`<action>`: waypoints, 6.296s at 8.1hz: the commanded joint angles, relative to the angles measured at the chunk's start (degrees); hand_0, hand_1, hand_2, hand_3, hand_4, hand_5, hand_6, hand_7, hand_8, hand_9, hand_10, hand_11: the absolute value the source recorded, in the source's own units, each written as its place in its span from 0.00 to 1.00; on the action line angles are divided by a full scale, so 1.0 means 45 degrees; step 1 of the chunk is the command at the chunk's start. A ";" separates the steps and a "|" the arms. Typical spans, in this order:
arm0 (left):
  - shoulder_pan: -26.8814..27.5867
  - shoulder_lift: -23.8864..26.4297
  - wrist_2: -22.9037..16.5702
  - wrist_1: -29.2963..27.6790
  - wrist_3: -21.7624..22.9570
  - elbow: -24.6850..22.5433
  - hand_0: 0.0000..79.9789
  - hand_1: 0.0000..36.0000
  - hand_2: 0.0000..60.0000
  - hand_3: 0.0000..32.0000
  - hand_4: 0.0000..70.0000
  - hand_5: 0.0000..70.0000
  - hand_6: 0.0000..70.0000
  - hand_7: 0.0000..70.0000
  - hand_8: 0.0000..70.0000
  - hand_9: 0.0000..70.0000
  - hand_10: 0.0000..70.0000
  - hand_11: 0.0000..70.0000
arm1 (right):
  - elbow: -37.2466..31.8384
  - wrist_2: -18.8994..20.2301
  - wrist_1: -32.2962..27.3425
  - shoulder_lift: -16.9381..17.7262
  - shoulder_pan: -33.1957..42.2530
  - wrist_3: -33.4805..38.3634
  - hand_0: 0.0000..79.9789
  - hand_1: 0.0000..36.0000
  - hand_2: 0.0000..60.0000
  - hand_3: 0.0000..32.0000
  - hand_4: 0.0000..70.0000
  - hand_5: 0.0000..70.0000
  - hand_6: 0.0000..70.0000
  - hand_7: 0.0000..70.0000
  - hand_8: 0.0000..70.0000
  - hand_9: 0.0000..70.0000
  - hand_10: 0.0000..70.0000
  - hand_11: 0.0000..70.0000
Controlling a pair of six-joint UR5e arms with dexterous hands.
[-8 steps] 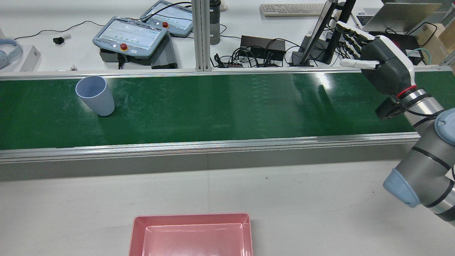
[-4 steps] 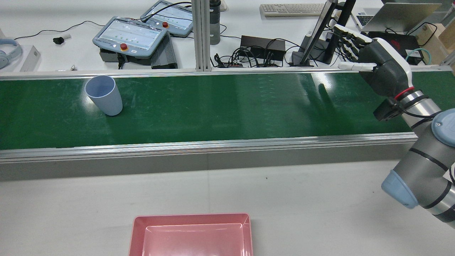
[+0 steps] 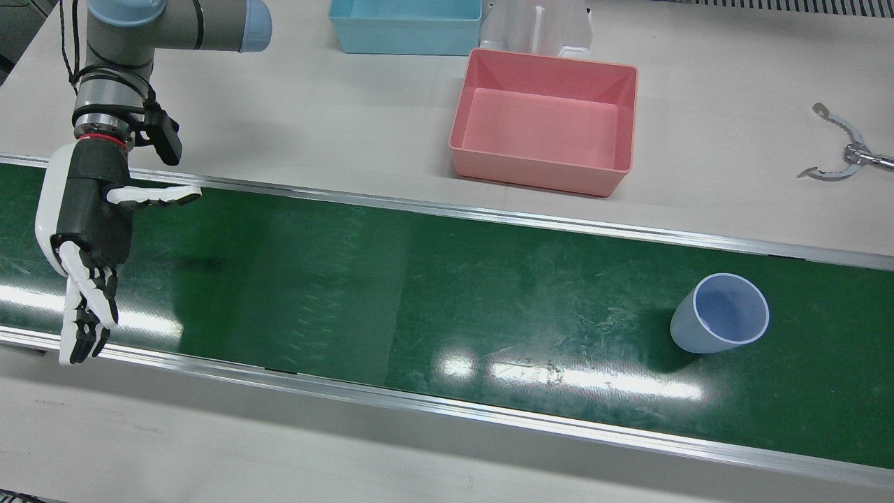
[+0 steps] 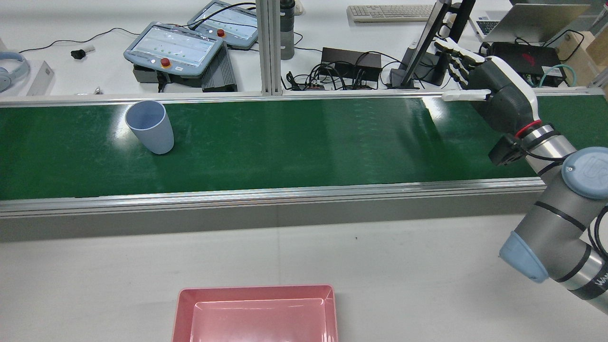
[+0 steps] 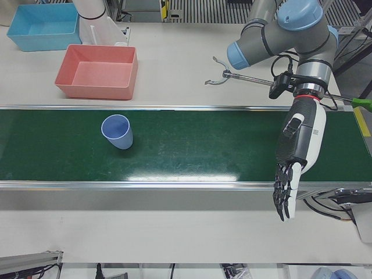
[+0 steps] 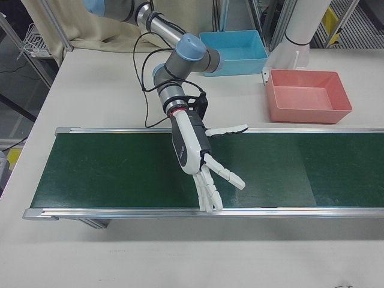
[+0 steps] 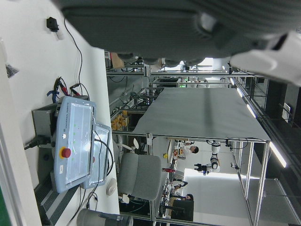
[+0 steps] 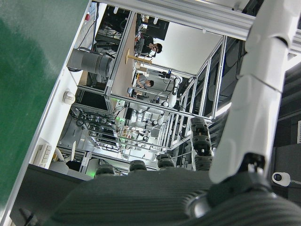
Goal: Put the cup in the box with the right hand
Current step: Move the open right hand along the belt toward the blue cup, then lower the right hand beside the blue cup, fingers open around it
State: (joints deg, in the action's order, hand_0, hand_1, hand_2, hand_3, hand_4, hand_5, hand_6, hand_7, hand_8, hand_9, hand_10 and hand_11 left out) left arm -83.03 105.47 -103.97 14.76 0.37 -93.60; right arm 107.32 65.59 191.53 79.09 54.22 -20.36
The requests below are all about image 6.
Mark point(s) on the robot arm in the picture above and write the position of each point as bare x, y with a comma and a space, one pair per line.
189, 57

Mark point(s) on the aluminium column bracket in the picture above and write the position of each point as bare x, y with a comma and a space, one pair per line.
265, 76

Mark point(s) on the green conveyor belt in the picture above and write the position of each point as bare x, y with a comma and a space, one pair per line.
120, 171

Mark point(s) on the white round column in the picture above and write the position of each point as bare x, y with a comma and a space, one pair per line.
303, 21

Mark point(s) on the slanted aluminium frame post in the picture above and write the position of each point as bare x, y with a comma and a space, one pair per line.
58, 27

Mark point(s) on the blue plastic box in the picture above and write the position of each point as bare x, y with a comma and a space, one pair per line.
240, 57

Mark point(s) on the beige curtain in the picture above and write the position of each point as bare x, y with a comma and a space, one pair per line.
90, 33

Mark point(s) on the pink plastic box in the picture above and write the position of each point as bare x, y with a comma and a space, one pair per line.
303, 99

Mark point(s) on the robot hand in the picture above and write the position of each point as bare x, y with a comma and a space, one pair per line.
187, 147

